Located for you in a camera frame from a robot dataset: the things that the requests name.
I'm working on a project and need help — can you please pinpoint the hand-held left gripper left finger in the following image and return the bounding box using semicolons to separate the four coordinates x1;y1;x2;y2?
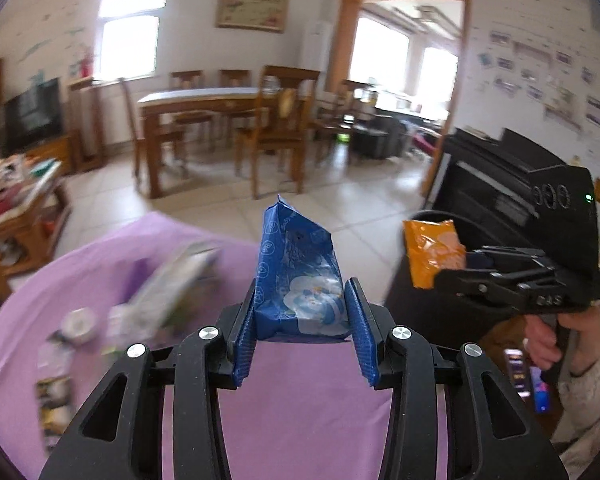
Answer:
39;280;258;480

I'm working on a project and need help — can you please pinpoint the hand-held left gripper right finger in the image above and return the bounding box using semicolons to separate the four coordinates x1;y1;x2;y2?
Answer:
344;277;568;480

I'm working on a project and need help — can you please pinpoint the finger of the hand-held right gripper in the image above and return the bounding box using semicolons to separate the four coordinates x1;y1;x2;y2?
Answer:
466;245;556;273
435;266;543;313

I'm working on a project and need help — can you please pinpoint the orange plastic wrapper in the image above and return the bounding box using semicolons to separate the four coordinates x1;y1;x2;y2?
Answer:
402;218;467;289

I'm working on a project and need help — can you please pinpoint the black waste bin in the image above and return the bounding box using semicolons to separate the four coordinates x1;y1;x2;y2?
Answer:
384;210;486;321

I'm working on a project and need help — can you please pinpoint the blue plastic wrapper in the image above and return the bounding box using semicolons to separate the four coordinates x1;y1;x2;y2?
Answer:
254;194;353;343

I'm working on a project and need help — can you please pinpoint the person's right forearm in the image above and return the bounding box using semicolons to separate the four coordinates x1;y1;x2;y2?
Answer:
550;325;600;478

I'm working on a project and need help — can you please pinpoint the person's right hand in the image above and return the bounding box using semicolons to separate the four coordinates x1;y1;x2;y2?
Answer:
524;305;600;386

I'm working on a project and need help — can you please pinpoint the black piano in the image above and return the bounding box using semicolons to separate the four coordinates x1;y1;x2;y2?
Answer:
422;127;566;251

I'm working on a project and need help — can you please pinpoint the green and white packet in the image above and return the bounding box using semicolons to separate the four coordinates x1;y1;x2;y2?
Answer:
130;242;222;332

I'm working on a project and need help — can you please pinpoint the smartphone with lit screen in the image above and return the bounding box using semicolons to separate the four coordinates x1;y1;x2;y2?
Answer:
530;365;552;414
503;347;532;399

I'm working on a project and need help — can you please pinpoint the white tape roll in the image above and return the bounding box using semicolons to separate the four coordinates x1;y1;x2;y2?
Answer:
62;307;99;344

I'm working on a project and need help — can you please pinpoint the dark grey sofa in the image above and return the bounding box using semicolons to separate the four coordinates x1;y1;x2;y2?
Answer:
352;115;407;159

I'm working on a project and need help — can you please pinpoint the dark printed packet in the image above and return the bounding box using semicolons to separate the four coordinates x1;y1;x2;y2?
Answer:
35;377;74;453

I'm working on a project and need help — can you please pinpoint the wooden dining chair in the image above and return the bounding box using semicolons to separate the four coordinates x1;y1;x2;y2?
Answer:
170;70;206;92
121;77;188;181
235;65;321;200
219;69;253;89
310;79;362;162

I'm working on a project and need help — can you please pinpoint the wide balcony window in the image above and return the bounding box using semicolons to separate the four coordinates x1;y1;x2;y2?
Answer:
350;15;458;106

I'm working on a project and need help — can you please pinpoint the wooden coffee table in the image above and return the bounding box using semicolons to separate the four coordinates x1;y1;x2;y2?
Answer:
0;160;74;277

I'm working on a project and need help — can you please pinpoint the wooden dining table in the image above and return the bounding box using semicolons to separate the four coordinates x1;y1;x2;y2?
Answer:
137;86;276;200

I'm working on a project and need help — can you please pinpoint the white standing air conditioner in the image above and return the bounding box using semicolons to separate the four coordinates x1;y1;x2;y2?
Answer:
302;20;331;111

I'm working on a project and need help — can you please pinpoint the tall wooden rack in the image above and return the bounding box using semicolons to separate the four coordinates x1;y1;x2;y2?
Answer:
67;77;106;173

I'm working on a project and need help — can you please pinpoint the wooden television cabinet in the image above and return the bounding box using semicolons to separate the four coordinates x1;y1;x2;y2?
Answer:
0;135;74;177

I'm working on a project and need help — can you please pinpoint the clutter of small boxes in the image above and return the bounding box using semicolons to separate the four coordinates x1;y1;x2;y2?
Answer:
0;155;63;218

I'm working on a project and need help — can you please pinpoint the black television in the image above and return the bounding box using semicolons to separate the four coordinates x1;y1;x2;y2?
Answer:
0;77;63;157

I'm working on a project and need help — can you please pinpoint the small bright window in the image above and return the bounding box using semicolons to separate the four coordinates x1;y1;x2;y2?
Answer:
97;0;163;81

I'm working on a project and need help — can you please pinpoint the framed floral painting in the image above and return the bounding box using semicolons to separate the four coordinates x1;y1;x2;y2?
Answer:
216;0;289;33

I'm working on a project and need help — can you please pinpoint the group of wall photos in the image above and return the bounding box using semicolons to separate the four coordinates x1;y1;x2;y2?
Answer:
477;30;600;131

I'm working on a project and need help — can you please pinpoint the wooden door frame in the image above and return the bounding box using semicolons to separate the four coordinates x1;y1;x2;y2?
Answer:
337;0;473;201

